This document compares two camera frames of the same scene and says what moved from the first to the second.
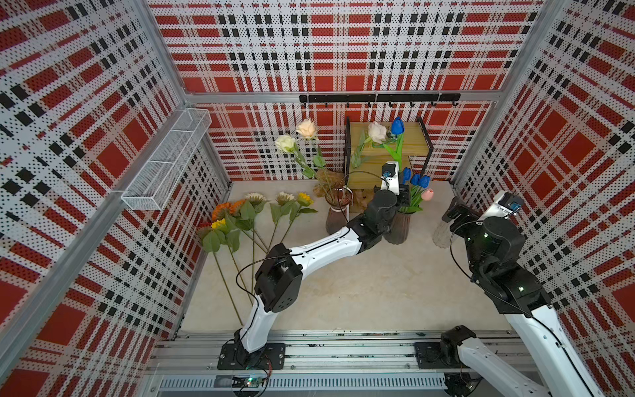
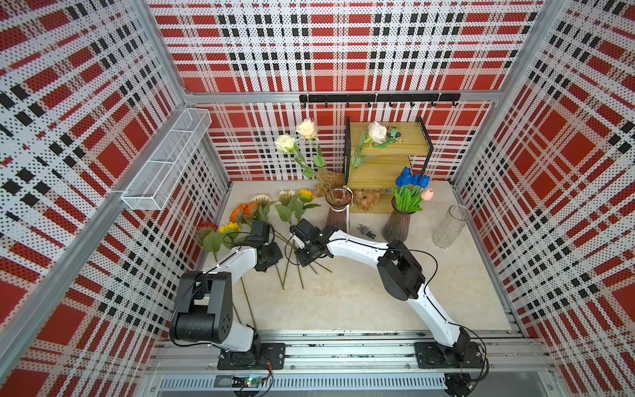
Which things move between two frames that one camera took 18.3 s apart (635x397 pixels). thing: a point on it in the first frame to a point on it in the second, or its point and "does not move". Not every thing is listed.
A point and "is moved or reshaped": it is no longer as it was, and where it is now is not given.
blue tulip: [425, 181] does not move
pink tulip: [427, 194] does not move
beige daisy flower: [254, 201] is moved or reshaped
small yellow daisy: [217, 222] to [230, 230]
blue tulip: [407, 174] does not move
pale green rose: [287, 143] does not move
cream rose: [308, 129] does not move
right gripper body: [467, 227] to [305, 254]
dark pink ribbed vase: [399, 229] does not move
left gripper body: [403, 199] to [273, 255]
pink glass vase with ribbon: [339, 198] does not move
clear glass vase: [442, 235] does not move
